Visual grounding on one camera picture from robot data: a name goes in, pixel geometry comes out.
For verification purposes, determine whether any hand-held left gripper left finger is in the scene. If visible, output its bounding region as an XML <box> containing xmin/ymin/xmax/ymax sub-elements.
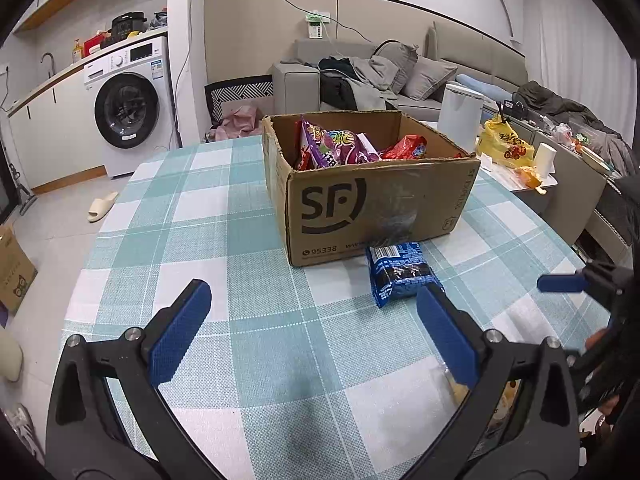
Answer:
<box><xmin>45</xmin><ymin>279</ymin><xmax>223</xmax><ymax>480</ymax></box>

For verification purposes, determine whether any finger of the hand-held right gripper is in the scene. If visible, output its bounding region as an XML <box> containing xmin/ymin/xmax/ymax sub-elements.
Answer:
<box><xmin>536</xmin><ymin>265</ymin><xmax>618</xmax><ymax>295</ymax></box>
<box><xmin>567</xmin><ymin>332</ymin><xmax>616</xmax><ymax>377</ymax></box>

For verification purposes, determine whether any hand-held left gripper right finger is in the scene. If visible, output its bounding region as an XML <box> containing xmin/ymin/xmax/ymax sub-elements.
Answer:
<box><xmin>412</xmin><ymin>284</ymin><xmax>582</xmax><ymax>480</ymax></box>

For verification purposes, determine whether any blue snack packet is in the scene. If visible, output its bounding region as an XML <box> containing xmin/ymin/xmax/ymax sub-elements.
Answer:
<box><xmin>365</xmin><ymin>241</ymin><xmax>445</xmax><ymax>309</ymax></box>

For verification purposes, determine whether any clear yellow snack packet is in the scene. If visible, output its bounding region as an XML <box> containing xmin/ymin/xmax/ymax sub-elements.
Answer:
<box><xmin>440</xmin><ymin>360</ymin><xmax>526</xmax><ymax>441</ymax></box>

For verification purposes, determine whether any large cardboard box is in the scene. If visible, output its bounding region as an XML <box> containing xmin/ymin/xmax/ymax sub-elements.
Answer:
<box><xmin>261</xmin><ymin>110</ymin><xmax>482</xmax><ymax>268</ymax></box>

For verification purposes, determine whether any red barcode snack packet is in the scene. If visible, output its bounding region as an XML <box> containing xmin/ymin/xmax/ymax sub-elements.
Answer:
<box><xmin>382</xmin><ymin>135</ymin><xmax>429</xmax><ymax>161</ymax></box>

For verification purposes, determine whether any large purple snack packet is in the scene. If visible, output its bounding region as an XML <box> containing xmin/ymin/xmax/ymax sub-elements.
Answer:
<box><xmin>320</xmin><ymin>130</ymin><xmax>381</xmax><ymax>167</ymax></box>

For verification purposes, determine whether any small purple snack packet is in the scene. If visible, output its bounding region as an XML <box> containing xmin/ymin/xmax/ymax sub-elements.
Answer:
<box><xmin>298</xmin><ymin>116</ymin><xmax>331</xmax><ymax>170</ymax></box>

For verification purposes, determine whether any grey side table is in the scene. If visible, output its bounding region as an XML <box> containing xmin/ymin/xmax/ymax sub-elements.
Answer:
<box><xmin>480</xmin><ymin>125</ymin><xmax>626</xmax><ymax>241</ymax></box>

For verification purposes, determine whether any teal checked tablecloth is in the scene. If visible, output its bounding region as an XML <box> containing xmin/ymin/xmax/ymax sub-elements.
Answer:
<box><xmin>60</xmin><ymin>132</ymin><xmax>613</xmax><ymax>480</ymax></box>

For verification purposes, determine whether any orange plastic wrapper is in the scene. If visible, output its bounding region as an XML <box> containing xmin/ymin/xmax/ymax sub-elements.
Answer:
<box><xmin>515</xmin><ymin>167</ymin><xmax>543</xmax><ymax>192</ymax></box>

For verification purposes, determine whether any white paper roll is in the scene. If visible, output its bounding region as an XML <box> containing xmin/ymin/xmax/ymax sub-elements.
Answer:
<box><xmin>534</xmin><ymin>142</ymin><xmax>558</xmax><ymax>177</ymax></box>

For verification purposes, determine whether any beige slipper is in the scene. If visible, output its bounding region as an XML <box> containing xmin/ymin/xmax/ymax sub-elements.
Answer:
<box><xmin>87</xmin><ymin>191</ymin><xmax>120</xmax><ymax>223</ymax></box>

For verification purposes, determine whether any yellow plastic bag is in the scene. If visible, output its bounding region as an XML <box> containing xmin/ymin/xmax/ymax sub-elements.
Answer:
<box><xmin>475</xmin><ymin>115</ymin><xmax>536</xmax><ymax>170</ymax></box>

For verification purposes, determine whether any white slipper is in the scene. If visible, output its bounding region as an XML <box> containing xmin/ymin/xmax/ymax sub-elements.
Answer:
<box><xmin>0</xmin><ymin>332</ymin><xmax>23</xmax><ymax>381</ymax></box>

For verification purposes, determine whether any dark coat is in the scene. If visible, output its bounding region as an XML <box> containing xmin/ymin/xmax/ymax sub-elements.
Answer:
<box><xmin>515</xmin><ymin>80</ymin><xmax>636</xmax><ymax>161</ymax></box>

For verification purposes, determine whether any small cardboard box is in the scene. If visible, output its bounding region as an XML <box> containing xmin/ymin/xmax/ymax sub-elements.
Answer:
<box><xmin>0</xmin><ymin>225</ymin><xmax>38</xmax><ymax>316</ymax></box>

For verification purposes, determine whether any grey sneaker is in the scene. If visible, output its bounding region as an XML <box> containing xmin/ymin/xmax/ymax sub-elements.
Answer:
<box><xmin>2</xmin><ymin>405</ymin><xmax>38</xmax><ymax>456</ymax></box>

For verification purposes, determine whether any white trash bin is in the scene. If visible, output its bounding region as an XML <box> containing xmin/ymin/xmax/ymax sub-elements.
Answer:
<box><xmin>437</xmin><ymin>81</ymin><xmax>485</xmax><ymax>153</ymax></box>

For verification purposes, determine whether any light blue pillow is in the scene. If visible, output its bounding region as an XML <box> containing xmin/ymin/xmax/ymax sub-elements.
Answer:
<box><xmin>455</xmin><ymin>74</ymin><xmax>518</xmax><ymax>106</ymax></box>

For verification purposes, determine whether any pink cloth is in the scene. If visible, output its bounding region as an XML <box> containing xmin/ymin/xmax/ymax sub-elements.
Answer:
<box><xmin>210</xmin><ymin>105</ymin><xmax>266</xmax><ymax>142</ymax></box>

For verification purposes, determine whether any white washing machine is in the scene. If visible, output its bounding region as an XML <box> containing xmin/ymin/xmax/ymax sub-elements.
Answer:
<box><xmin>82</xmin><ymin>35</ymin><xmax>182</xmax><ymax>180</ymax></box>

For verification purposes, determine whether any black glass door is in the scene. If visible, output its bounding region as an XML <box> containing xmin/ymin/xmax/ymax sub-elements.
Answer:
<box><xmin>0</xmin><ymin>150</ymin><xmax>16</xmax><ymax>221</ymax></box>

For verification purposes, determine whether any white kitchen counter cabinet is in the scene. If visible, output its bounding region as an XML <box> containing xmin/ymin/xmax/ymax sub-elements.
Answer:
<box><xmin>7</xmin><ymin>62</ymin><xmax>108</xmax><ymax>193</ymax></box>

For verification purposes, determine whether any grey cushion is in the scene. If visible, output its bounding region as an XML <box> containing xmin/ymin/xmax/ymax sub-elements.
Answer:
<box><xmin>377</xmin><ymin>40</ymin><xmax>420</xmax><ymax>93</ymax></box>
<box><xmin>402</xmin><ymin>56</ymin><xmax>458</xmax><ymax>102</ymax></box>

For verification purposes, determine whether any black white patterned bag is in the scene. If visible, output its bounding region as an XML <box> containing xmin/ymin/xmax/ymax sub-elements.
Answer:
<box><xmin>204</xmin><ymin>75</ymin><xmax>275</xmax><ymax>123</ymax></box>

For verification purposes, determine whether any grey coat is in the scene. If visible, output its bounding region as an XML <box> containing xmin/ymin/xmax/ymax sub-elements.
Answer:
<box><xmin>345</xmin><ymin>56</ymin><xmax>401</xmax><ymax>111</ymax></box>

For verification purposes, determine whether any grey sofa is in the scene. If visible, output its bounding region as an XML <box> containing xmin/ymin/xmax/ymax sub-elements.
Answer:
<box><xmin>272</xmin><ymin>22</ymin><xmax>531</xmax><ymax>123</ymax></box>

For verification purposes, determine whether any black jacket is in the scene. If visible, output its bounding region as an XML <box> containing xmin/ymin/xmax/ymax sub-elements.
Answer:
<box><xmin>319</xmin><ymin>57</ymin><xmax>368</xmax><ymax>110</ymax></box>

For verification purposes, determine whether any black pressure cooker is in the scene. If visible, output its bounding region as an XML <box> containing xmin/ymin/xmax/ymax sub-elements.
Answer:
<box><xmin>110</xmin><ymin>11</ymin><xmax>147</xmax><ymax>41</ymax></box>

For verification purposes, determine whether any black handled case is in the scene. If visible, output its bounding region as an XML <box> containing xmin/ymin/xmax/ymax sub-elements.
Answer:
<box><xmin>500</xmin><ymin>100</ymin><xmax>531</xmax><ymax>121</ymax></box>

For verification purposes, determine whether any white green wall panel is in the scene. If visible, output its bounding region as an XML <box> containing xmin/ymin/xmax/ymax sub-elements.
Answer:
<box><xmin>305</xmin><ymin>10</ymin><xmax>332</xmax><ymax>40</ymax></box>

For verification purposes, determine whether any wooden wall cabinet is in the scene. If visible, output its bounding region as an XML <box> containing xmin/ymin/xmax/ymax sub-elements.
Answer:
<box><xmin>12</xmin><ymin>0</ymin><xmax>91</xmax><ymax>33</ymax></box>

